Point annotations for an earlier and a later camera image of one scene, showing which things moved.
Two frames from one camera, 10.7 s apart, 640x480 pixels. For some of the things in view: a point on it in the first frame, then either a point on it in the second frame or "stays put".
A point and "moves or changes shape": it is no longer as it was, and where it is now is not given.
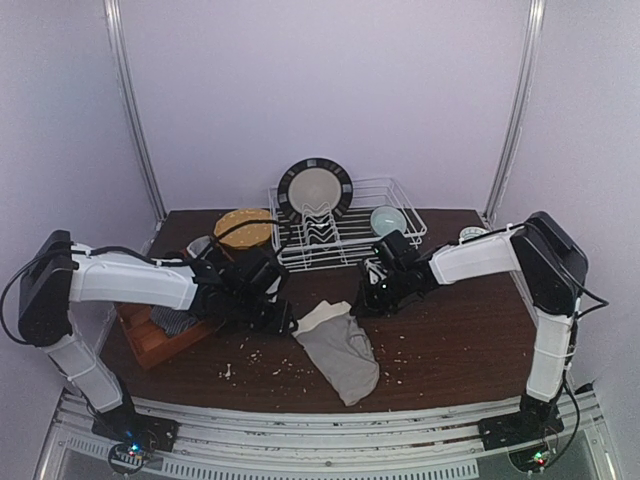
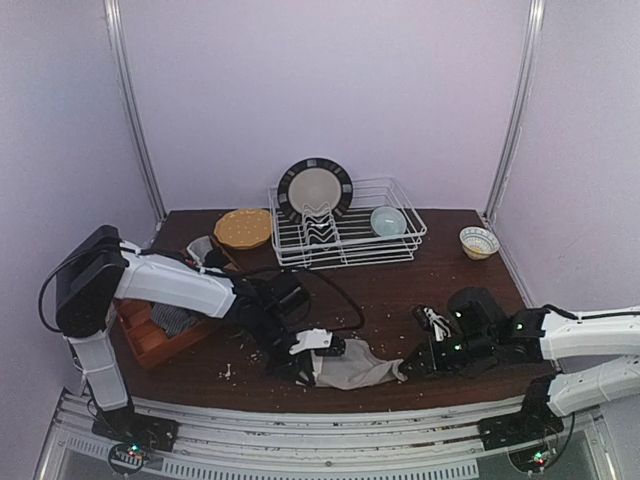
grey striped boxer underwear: (172, 321) stays put
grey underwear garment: (340, 350) moves or changes shape
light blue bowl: (387, 218) stays put
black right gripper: (370, 298) to (430, 357)
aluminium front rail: (430, 444) stays put
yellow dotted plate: (248, 236) stays put
